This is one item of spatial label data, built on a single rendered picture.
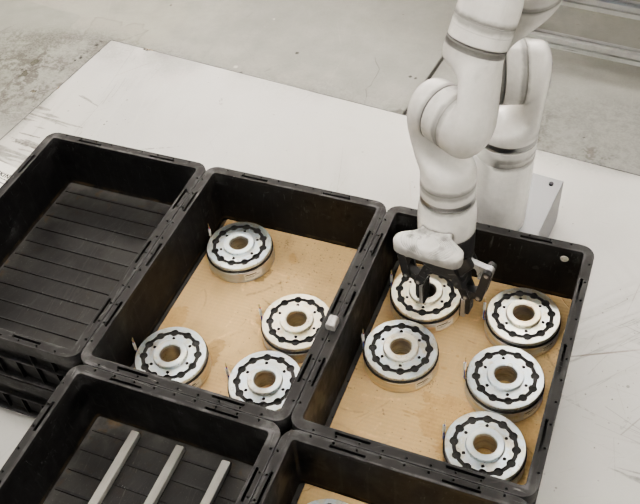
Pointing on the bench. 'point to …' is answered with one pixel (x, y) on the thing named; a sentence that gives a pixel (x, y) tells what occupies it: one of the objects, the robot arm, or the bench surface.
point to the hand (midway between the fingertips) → (444, 298)
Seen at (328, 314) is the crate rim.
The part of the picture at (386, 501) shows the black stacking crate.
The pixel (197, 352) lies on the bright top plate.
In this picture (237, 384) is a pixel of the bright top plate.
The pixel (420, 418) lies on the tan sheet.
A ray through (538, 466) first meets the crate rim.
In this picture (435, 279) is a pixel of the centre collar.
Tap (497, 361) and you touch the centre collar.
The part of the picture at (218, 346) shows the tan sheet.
